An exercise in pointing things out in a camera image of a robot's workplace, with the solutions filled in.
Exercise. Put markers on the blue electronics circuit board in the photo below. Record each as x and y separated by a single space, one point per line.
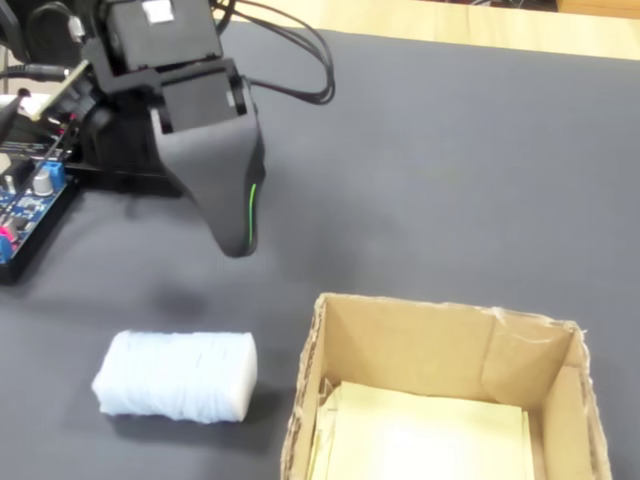
52 230

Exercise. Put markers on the pale yellow paper sheets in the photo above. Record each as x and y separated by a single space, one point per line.
425 435

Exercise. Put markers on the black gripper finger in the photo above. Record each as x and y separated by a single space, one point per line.
260 165
215 170

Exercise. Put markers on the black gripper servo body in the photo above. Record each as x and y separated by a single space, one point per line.
200 100

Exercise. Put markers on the dark grey table mat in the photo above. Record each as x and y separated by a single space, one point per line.
450 175

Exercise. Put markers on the white foam block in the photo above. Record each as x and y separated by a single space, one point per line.
175 375

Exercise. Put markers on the brown cardboard box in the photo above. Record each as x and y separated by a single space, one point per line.
415 345

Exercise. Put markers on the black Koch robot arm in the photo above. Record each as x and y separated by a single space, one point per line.
165 35

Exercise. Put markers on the tan narrow circuit board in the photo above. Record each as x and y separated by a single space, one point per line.
57 92

